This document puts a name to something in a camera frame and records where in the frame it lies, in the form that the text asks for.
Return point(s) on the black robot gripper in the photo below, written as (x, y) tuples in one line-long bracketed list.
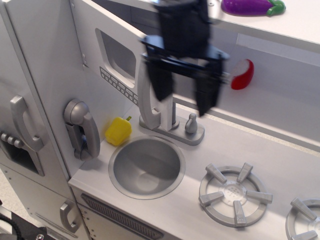
[(183, 48)]

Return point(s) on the grey toy microwave door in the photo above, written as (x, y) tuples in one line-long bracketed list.
[(111, 47)]

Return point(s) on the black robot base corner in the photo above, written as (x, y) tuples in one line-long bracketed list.
[(13, 227)]

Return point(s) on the silver toy faucet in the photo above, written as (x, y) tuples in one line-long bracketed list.
[(184, 130)]

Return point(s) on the yellow toy bell pepper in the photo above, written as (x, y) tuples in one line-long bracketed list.
[(118, 131)]

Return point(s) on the round silver toy sink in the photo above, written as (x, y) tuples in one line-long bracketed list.
[(146, 167)]

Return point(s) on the purple toy eggplant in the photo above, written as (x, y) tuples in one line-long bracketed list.
[(253, 8)]

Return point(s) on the silver left stove burner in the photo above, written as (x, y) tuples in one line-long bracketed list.
[(233, 196)]

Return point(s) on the silver stove burner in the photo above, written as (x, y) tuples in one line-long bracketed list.
[(303, 220), (233, 196)]

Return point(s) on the dark grey oven vent panel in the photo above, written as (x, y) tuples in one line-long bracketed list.
[(122, 219)]

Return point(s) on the grey fridge ice dispenser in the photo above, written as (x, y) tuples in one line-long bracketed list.
[(16, 151)]

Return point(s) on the silver right stove burner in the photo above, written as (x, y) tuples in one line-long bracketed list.
[(303, 220)]

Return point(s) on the silver toy wall phone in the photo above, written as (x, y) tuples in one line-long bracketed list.
[(82, 130)]

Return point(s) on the silver lower fridge handle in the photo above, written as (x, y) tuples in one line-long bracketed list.
[(68, 217)]

